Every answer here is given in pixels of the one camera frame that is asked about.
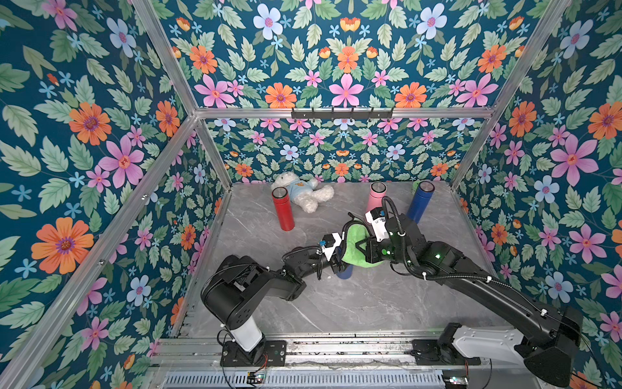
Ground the red thermos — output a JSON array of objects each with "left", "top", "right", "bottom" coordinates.
[{"left": 271, "top": 186, "right": 295, "bottom": 231}]

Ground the black wall hook rail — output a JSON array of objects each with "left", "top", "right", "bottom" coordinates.
[{"left": 290, "top": 107, "right": 394, "bottom": 121}]

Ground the dark blue thermos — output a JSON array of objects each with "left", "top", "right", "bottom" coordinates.
[{"left": 335, "top": 264, "right": 354, "bottom": 280}]

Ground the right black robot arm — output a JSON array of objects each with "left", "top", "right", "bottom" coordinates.
[{"left": 356, "top": 197, "right": 582, "bottom": 387}]

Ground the pink thermos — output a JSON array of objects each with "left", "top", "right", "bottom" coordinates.
[{"left": 366, "top": 182, "right": 387, "bottom": 212}]

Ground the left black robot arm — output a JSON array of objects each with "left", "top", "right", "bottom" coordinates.
[{"left": 200, "top": 245, "right": 349, "bottom": 358}]

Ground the white teddy bear plush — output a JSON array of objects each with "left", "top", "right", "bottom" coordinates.
[{"left": 271, "top": 172, "right": 335, "bottom": 214}]

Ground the blue thermos right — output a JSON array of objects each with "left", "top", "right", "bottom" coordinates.
[{"left": 407, "top": 180, "right": 435, "bottom": 223}]

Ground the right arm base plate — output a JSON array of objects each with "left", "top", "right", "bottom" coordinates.
[{"left": 410, "top": 339, "right": 482, "bottom": 367}]

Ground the green microfiber cloth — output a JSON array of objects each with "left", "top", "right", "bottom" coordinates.
[{"left": 340, "top": 222, "right": 380, "bottom": 268}]

